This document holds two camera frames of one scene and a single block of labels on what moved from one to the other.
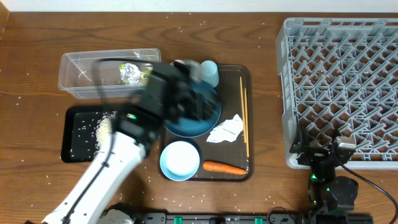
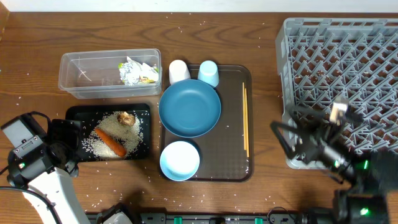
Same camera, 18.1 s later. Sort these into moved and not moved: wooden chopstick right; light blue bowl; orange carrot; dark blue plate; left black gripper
Moved: orange carrot; left black gripper
Not moved: light blue bowl; wooden chopstick right; dark blue plate
